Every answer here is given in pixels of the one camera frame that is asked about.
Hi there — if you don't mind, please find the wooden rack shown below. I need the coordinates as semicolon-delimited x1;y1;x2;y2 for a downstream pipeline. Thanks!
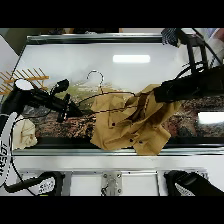
0;67;51;96

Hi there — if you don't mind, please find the black cable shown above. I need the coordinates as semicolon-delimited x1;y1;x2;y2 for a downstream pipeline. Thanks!
191;28;224;69
9;131;38;197

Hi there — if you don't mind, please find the cream garment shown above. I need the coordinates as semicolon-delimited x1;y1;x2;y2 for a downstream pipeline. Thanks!
14;118;39;151

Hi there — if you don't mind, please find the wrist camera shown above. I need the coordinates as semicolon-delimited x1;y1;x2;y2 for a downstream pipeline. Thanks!
49;78;71;97
175;28;206;80

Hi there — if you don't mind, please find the dark wire clothes hanger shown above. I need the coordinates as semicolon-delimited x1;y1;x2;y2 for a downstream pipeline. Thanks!
77;69;138;115

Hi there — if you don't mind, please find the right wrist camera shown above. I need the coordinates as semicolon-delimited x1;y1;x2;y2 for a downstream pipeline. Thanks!
175;28;206;80

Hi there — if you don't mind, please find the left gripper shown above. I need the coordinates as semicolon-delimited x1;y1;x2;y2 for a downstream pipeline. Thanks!
56;93;74;124

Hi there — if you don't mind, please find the tan long-sleeved shirt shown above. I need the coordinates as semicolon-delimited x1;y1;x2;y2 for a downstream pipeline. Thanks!
89;83;183;157

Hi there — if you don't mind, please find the silver frame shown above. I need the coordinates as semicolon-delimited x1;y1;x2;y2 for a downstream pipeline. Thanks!
9;33;224;197

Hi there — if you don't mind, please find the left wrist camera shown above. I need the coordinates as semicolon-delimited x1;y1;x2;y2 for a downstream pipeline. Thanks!
49;78;71;97

